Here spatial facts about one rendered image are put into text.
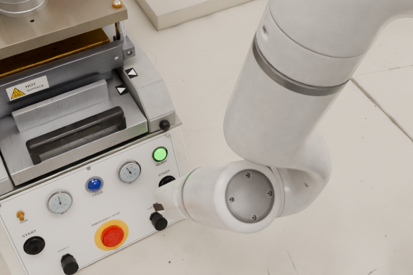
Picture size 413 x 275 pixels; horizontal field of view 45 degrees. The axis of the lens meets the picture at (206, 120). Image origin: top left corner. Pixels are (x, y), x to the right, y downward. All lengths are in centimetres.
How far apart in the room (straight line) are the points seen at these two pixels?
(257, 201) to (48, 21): 41
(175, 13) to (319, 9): 95
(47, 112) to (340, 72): 52
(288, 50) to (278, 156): 13
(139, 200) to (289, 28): 57
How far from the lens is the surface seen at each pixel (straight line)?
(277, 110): 43
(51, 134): 76
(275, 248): 94
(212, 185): 57
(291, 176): 63
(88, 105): 83
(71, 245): 89
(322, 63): 38
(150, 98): 81
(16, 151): 80
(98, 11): 78
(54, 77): 79
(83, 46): 80
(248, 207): 57
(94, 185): 83
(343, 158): 108
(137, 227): 91
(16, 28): 78
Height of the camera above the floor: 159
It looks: 51 degrees down
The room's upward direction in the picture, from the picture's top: 4 degrees clockwise
